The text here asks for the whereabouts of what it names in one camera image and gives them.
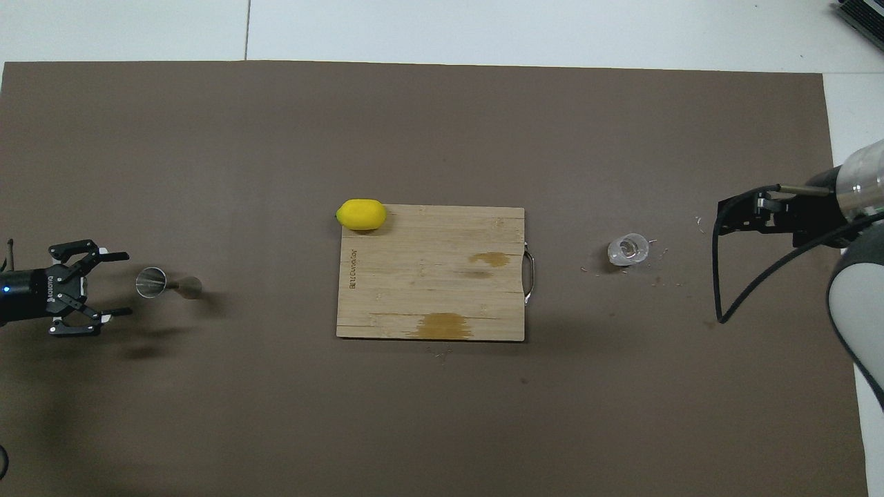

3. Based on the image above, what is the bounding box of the brown table mat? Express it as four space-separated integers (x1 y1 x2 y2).
0 61 869 497

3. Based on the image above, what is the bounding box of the yellow lemon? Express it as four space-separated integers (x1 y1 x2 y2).
336 199 387 231

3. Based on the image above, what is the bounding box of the clear glass cup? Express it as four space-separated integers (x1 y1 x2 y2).
607 233 651 267

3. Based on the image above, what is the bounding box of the steel double jigger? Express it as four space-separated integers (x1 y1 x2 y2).
135 267 203 300

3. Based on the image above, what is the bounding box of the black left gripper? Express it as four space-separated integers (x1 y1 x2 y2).
0 240 132 337

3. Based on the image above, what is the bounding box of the wooden cutting board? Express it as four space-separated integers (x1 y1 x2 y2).
336 204 537 342

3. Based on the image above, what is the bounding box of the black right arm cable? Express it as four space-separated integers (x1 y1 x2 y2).
713 185 884 324

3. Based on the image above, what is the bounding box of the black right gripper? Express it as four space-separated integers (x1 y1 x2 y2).
717 185 861 248

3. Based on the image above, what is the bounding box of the grey ribbed device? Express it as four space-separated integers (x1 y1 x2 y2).
832 0 884 50

